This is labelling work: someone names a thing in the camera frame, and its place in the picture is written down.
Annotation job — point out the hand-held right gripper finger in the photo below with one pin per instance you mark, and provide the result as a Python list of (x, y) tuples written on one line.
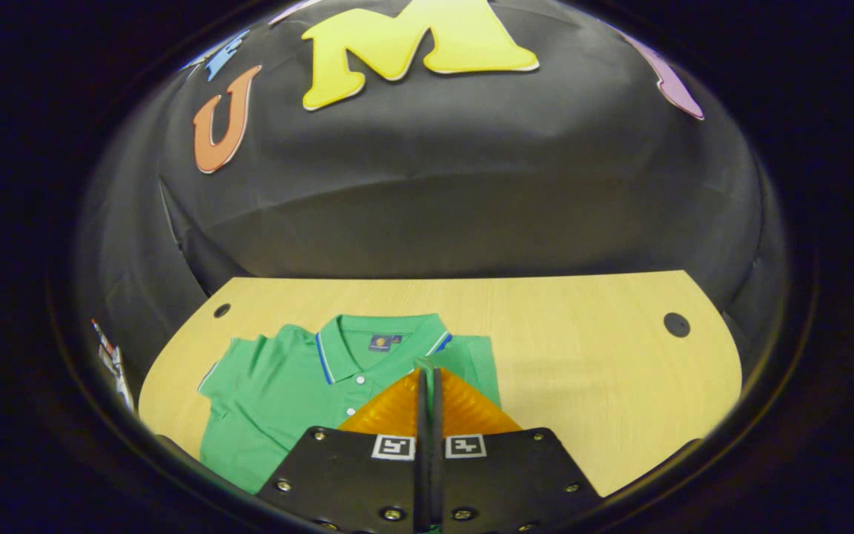
[(437, 460), (423, 460)]

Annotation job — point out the computer monitor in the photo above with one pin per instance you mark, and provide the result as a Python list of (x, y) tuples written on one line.
[(114, 367)]

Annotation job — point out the green T-shirt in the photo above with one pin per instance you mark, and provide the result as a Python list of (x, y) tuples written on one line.
[(279, 386)]

